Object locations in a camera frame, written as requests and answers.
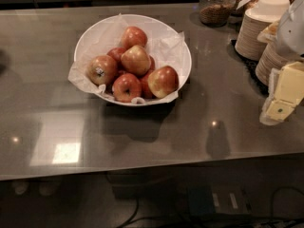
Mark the left apple with sticker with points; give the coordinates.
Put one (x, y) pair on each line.
(102, 70)

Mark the yellow-red apple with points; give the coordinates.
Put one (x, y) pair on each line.
(136, 60)
(163, 81)

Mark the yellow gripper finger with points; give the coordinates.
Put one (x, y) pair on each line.
(268, 34)

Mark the small red apple behind front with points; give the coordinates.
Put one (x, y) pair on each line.
(146, 92)

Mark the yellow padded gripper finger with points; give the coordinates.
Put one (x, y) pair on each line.
(286, 92)

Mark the front stack of paper plates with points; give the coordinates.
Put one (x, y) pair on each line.
(269, 60)

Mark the back stack of paper plates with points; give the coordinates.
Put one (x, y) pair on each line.
(255, 20)

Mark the glass jar with granola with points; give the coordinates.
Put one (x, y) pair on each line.
(215, 13)

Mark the dark red hidden apple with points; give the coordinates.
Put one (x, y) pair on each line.
(116, 53)

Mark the top back red apple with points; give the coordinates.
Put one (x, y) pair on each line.
(133, 36)

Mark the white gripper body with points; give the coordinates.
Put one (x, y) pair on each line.
(291, 35)

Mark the black tray mat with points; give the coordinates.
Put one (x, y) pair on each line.
(250, 66)

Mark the black box under table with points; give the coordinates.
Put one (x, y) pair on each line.
(218, 201)

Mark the stack of paper plates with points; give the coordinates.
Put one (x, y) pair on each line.
(255, 20)
(269, 60)

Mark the right yellow-red apple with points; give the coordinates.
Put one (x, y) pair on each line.
(163, 81)

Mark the centre yellow-red apple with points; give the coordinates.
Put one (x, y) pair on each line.
(136, 60)

